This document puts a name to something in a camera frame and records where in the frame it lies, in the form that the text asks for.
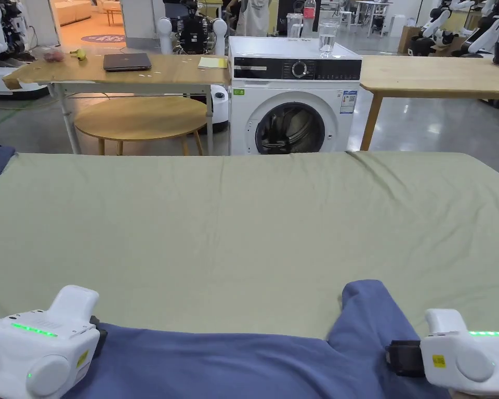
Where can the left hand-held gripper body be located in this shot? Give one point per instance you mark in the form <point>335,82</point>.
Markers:
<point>33,353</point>

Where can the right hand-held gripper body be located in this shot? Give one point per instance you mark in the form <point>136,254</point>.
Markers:
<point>461,357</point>

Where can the blue garment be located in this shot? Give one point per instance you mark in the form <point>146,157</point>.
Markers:
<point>241,370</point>

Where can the bed with pale green sheet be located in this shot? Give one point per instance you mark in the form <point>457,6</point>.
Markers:
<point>249,228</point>

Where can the white washing machine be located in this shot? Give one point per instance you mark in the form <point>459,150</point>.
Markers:
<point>291,95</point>

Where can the brown cardboard carton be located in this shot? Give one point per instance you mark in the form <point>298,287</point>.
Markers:
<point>406,38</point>

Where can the white robot on black base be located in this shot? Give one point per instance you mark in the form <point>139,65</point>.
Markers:
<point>434,31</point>
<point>488,29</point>

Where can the white robot with black chest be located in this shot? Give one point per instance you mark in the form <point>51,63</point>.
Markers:
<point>195,31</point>

